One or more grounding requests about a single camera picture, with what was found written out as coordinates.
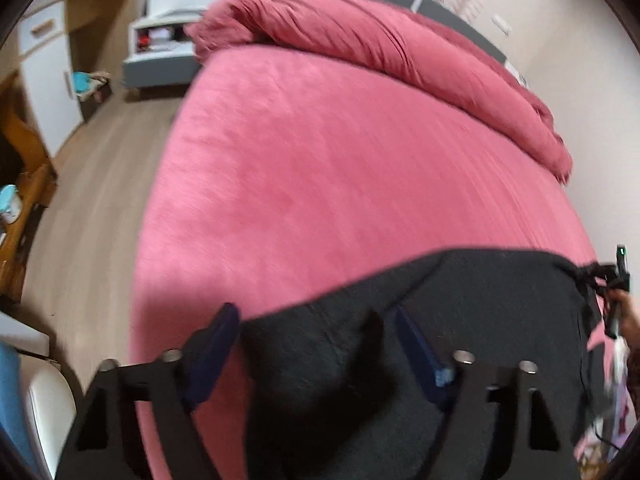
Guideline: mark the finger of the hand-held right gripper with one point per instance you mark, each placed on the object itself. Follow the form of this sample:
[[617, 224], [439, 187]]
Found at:
[[602, 275]]

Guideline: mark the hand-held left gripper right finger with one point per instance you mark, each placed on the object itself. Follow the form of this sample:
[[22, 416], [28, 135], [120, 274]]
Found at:
[[420, 355]]

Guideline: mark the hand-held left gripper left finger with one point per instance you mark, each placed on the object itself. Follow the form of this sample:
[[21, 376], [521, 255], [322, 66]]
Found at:
[[220, 342]]

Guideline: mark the black pants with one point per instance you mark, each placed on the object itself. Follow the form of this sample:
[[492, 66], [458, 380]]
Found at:
[[500, 300]]

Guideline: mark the person's right hand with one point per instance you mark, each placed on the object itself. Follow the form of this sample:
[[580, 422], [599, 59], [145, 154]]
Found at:
[[631, 315]]

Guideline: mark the printed white cloth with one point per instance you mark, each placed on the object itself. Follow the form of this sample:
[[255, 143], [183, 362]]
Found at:
[[622, 415]]

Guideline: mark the white chair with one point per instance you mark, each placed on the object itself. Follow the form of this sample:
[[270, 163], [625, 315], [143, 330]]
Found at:
[[45, 400]]

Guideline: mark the pink bed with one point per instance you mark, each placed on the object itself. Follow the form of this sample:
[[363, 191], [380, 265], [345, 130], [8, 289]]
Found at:
[[325, 170]]

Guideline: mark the blue cloth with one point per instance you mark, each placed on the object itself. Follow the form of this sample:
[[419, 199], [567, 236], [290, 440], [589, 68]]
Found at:
[[10, 395]]

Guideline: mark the wooden table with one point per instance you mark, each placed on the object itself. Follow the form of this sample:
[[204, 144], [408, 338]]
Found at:
[[25, 200]]

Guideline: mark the teal and white cup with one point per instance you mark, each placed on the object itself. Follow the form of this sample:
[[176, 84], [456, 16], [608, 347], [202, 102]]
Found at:
[[10, 205]]

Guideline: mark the teal container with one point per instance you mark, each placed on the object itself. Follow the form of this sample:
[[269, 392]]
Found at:
[[80, 82]]

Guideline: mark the white nightstand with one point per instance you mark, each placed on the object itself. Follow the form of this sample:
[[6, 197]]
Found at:
[[160, 40]]

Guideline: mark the pink duvet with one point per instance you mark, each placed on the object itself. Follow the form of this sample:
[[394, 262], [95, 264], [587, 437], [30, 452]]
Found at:
[[350, 35]]

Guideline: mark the wooden desk with white drawers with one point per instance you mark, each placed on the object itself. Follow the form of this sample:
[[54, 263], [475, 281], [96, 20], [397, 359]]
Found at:
[[45, 50]]

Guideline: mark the white wall socket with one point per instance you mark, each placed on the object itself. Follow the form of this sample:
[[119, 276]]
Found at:
[[501, 25]]

